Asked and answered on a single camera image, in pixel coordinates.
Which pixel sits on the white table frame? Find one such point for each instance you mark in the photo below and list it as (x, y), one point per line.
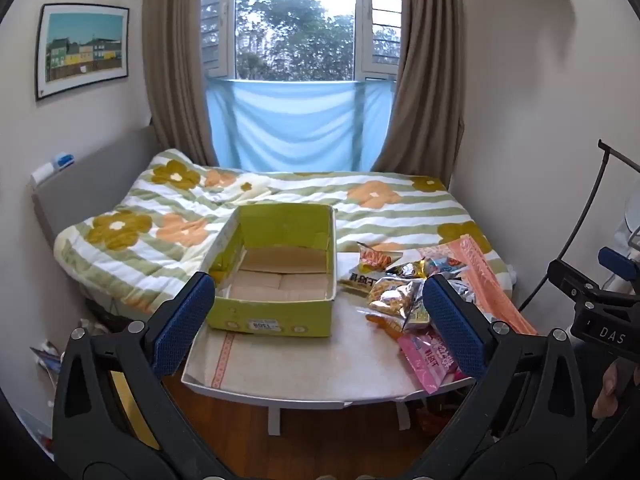
(274, 420)

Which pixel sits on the brown curtain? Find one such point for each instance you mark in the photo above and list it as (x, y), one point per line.
(425, 85)
(175, 60)

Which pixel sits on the white round object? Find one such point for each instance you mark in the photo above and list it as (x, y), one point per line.
(627, 230)

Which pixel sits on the blue white snack packet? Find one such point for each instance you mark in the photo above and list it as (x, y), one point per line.
(445, 265)

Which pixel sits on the yellow-green cardboard box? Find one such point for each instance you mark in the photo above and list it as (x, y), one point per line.
(272, 317)

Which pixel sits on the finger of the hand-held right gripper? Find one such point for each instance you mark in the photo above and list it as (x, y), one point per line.
(617, 262)
(570, 280)

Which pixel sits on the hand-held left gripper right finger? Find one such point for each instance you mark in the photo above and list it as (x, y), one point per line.
(452, 325)

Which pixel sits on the large orange patterned bag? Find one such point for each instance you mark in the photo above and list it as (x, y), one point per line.
(482, 280)

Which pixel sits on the gold chocolate snack packet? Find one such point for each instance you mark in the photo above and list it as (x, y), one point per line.
(407, 270)

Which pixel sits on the light blue cloth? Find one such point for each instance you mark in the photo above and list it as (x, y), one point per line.
(295, 125)

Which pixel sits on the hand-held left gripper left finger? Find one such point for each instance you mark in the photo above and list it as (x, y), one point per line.
(185, 325)

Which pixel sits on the pink snack packet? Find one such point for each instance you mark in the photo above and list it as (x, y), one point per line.
(430, 365)

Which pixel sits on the blue white bottle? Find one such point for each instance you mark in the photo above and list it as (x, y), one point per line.
(62, 161)

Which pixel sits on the cream cheese snack packet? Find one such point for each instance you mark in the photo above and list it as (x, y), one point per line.
(357, 280)

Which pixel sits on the grey bed headboard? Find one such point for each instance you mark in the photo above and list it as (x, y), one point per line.
(85, 180)

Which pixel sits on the floral striped blanket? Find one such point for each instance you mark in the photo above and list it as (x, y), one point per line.
(210, 215)

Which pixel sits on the black bent rod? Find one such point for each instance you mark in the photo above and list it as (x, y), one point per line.
(587, 205)

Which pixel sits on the papers on floor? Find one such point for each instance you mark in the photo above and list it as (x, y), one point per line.
(45, 357)

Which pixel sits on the window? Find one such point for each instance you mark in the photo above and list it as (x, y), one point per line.
(295, 20)

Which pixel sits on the person's right hand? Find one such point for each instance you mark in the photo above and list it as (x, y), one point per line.
(607, 390)

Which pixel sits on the silver yellow snack packet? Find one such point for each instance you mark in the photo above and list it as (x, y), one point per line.
(395, 300)

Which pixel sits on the framed wall picture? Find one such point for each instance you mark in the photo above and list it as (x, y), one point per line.
(82, 50)

